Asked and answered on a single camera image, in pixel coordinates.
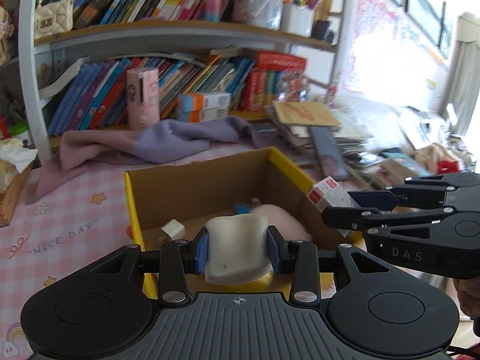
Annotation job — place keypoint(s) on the wooden board box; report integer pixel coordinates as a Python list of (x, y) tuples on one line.
[(15, 202)]

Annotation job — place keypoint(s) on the pink letter wall poster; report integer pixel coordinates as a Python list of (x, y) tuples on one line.
[(386, 45)]

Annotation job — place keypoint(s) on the white pen holder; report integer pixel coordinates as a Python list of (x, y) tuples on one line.
[(298, 20)]

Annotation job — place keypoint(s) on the small white red carton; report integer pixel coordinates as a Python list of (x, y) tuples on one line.
[(326, 195)]

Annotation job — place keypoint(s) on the small blue clip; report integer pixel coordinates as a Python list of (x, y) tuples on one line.
[(243, 208)]

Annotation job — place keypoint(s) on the small black desk gadget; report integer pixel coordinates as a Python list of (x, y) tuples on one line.
[(322, 32)]

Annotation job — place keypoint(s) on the white bookshelf frame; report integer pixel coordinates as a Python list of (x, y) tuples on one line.
[(33, 93)]

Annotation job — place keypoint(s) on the white quilted handbag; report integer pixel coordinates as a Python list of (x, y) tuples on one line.
[(52, 17)]

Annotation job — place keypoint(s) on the pink plush toy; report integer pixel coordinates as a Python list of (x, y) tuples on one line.
[(285, 221)]

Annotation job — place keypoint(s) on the row of blue books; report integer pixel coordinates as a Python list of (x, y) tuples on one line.
[(97, 93)]

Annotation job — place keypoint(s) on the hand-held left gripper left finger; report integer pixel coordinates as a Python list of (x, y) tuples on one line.
[(202, 253)]

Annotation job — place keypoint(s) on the grey curtain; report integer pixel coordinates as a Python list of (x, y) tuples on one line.
[(467, 75)]

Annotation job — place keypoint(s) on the black window frame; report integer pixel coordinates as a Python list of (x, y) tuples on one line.
[(423, 3)]

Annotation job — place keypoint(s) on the pile of loose papers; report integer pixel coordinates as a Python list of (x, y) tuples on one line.
[(356, 138)]

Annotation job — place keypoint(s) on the person's right hand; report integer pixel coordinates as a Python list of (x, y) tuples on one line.
[(468, 296)]

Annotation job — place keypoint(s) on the red boxed book set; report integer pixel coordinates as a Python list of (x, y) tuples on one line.
[(270, 78)]

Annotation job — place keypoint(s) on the glittery sticker bunch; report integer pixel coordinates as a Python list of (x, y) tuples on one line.
[(295, 88)]

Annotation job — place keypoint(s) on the black smartphone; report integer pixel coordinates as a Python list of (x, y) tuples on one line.
[(330, 153)]

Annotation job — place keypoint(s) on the yellow cardboard box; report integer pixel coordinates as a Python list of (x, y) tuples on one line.
[(210, 183)]

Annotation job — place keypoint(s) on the cream tissue pack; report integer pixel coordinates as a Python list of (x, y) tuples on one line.
[(13, 165)]

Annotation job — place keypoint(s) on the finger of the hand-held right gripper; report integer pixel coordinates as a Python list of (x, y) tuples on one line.
[(352, 215), (369, 198)]

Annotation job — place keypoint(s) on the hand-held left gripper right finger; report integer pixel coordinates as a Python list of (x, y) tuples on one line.
[(273, 251)]

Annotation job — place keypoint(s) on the brown paper envelope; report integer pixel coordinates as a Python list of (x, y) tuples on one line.
[(307, 114)]

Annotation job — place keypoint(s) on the white charger plug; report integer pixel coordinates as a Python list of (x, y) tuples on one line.
[(172, 229)]

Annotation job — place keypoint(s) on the red cloth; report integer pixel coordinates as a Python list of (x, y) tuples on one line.
[(448, 167)]

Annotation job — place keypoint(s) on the purple pink cloth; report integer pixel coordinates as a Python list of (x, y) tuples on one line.
[(157, 144)]

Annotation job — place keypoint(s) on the white soft block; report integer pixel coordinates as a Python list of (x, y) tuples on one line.
[(238, 247)]

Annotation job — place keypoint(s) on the pink cylinder device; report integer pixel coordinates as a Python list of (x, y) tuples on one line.
[(142, 97)]

